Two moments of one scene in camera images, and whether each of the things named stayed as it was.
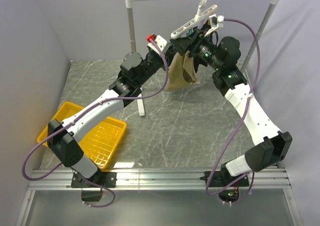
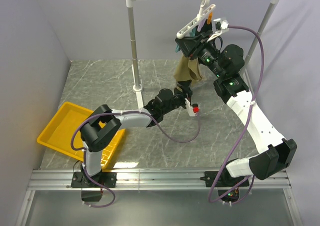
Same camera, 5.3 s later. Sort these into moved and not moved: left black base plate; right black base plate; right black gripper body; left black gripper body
Moved: left black gripper body
Not moved: right black gripper body; right black base plate; left black base plate
